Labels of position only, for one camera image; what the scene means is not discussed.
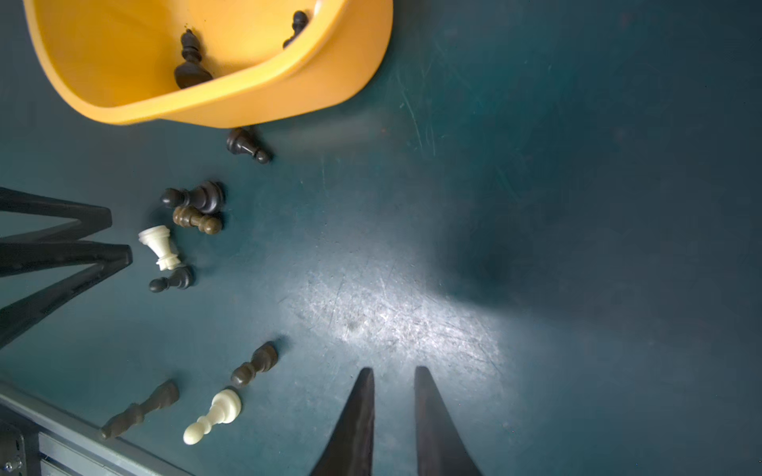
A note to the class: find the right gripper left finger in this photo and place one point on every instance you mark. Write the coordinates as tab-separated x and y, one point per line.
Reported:
350	449

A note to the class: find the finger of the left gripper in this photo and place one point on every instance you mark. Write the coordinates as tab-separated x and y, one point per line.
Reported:
101	261
85	219

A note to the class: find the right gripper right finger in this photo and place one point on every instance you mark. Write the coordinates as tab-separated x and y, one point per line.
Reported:
440	450

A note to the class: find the white rook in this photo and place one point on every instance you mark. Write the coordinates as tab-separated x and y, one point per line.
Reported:
157	238

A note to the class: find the black pawn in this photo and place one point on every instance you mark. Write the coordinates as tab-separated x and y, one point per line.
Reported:
181	278
207	198
300	21

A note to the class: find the brown pawn low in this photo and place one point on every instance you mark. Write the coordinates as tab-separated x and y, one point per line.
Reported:
263	359

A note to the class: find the white pawn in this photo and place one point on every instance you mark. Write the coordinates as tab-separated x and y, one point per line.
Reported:
225	408

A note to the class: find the black piece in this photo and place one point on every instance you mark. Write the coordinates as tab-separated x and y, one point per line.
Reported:
191	72
241	142

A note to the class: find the yellow plastic storage box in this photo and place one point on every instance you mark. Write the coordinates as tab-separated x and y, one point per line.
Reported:
114	61

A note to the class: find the brown pawn lying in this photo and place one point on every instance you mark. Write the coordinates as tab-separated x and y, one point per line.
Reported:
190	217

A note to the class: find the black pawn lying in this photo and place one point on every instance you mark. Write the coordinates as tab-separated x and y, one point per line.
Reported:
207	198

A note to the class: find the brown piece front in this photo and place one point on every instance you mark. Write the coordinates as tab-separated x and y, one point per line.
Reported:
163	396

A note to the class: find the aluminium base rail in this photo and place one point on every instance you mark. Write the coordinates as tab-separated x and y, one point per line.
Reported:
68	445

